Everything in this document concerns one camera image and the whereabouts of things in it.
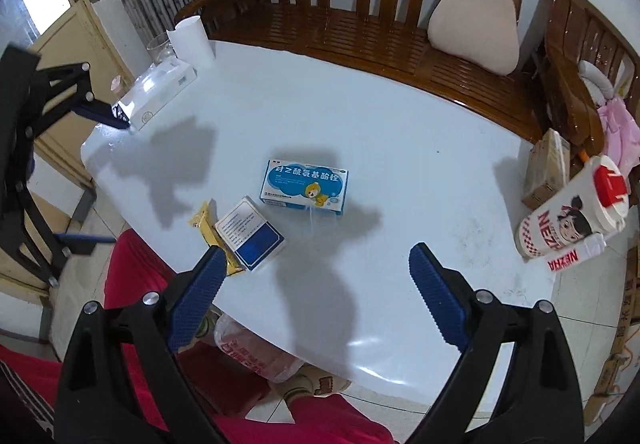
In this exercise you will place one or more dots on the small tan cardboard box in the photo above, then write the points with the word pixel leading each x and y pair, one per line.
pixel 545 169

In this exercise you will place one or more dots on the beige back cushion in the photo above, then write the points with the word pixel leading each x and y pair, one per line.
pixel 475 29

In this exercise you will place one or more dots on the grey white plush toy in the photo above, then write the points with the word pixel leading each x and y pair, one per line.
pixel 595 79

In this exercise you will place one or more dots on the white flat cardboard box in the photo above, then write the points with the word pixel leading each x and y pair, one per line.
pixel 155 89

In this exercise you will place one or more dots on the dark striped garment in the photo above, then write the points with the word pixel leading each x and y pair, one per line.
pixel 20 404

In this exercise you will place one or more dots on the cream cartoon tumbler red lid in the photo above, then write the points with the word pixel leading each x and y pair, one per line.
pixel 565 219

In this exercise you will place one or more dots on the brown wooden armchair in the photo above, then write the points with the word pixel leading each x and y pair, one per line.
pixel 570 74

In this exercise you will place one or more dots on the yellow framed glazed door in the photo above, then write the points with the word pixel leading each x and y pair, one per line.
pixel 75 34

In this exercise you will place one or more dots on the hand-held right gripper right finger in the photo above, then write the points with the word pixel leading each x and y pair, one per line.
pixel 440 299

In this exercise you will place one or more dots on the yellow snack wrapper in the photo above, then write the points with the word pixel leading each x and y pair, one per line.
pixel 205 224

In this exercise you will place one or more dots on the beige shoe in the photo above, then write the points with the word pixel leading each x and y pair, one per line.
pixel 312 384

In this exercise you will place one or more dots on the person's right leg red trousers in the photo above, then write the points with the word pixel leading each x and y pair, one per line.
pixel 325 424

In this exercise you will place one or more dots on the clear glass mug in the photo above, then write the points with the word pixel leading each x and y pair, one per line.
pixel 159 49

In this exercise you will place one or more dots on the brown wooden sofa bench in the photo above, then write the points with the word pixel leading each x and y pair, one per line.
pixel 350 29

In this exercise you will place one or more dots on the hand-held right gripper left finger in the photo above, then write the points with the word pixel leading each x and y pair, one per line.
pixel 197 299

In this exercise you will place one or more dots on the blue white medicine box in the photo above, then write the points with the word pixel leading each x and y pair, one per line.
pixel 302 186

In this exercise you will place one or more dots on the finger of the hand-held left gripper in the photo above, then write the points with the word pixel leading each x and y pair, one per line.
pixel 102 117
pixel 85 240

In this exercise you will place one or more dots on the white box with blue panel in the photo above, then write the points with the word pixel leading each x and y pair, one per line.
pixel 250 234

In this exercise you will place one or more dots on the pink cloth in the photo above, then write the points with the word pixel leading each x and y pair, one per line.
pixel 622 129

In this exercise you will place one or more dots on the white plastic bag red print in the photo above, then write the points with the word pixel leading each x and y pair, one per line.
pixel 260 354

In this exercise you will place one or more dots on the white paper towel roll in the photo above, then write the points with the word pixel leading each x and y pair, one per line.
pixel 192 44

